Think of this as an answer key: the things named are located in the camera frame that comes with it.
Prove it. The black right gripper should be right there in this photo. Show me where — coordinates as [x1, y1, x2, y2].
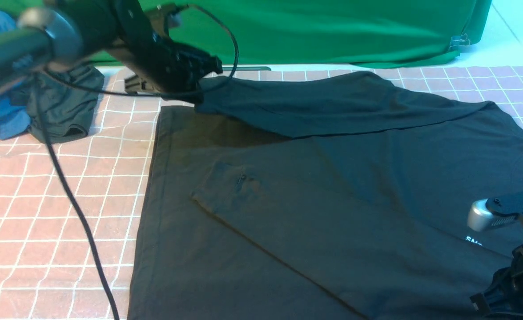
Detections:
[470, 245, 523, 320]

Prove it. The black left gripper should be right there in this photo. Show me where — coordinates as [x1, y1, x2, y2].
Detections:
[106, 0, 223, 103]

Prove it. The dark gray long-sleeved shirt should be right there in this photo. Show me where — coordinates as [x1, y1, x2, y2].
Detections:
[127, 72, 523, 320]

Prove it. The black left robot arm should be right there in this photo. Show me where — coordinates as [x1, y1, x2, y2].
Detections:
[0, 0, 223, 103]

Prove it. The dark crumpled garment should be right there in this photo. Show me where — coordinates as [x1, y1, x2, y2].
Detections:
[22, 74, 99, 144]

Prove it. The blue crumpled garment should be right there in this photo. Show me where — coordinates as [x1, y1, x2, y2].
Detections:
[0, 10, 31, 140]

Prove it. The green backdrop cloth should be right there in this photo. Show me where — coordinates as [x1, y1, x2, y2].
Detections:
[0, 0, 492, 69]

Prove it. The clear binder clip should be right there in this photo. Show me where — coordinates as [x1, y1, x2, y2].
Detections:
[448, 34, 471, 52]

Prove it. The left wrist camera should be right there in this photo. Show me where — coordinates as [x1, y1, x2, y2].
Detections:
[144, 3, 188, 43]

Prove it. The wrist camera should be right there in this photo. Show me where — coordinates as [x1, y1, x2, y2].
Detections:
[467, 191, 523, 232]
[144, 3, 188, 43]

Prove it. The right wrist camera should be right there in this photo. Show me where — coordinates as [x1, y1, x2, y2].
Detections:
[467, 191, 523, 232]

